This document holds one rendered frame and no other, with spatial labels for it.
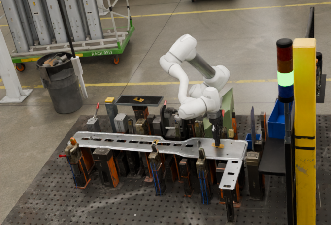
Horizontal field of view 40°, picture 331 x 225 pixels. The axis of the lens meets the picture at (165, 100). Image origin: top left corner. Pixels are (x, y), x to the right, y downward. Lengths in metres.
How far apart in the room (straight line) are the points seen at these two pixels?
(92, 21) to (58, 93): 1.81
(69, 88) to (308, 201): 3.99
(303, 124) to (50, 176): 2.23
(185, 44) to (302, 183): 1.36
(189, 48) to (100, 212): 1.34
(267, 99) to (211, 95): 2.80
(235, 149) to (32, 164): 2.85
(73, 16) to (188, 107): 4.83
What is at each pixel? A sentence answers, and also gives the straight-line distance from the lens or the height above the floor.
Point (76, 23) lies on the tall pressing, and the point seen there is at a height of 0.61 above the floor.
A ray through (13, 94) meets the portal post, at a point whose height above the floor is 0.09.
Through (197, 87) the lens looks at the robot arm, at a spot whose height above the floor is 1.07.
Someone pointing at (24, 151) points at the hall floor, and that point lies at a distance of 5.70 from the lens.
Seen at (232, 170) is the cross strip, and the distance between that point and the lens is 3.03.
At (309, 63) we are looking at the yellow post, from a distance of 2.21.
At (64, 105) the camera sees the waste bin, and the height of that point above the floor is 0.13.
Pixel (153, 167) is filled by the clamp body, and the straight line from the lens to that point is 3.23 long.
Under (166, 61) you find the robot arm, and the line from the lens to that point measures 3.38.
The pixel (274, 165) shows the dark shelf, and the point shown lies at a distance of 3.00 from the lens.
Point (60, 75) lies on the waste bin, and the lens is 5.89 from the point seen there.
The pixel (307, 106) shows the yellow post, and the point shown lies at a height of 1.69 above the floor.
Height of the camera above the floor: 2.90
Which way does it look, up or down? 29 degrees down
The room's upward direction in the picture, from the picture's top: 10 degrees counter-clockwise
